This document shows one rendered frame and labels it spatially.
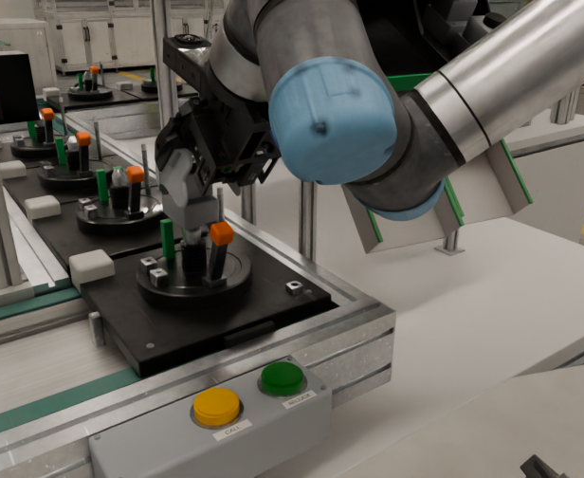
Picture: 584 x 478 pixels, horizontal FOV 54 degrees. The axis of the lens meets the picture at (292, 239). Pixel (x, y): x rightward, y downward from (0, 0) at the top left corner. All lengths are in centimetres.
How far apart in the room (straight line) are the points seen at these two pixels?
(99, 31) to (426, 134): 937
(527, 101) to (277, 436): 35
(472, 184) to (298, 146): 59
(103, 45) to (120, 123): 791
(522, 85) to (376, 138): 15
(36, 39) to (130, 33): 221
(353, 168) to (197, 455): 27
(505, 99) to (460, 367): 42
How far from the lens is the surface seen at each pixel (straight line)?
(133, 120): 191
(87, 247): 86
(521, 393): 77
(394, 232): 78
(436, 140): 46
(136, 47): 996
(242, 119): 51
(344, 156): 36
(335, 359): 66
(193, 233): 69
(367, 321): 67
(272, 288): 70
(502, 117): 47
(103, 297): 72
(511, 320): 91
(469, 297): 95
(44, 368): 72
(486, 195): 92
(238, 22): 46
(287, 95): 36
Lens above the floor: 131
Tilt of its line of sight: 24 degrees down
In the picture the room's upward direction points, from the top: straight up
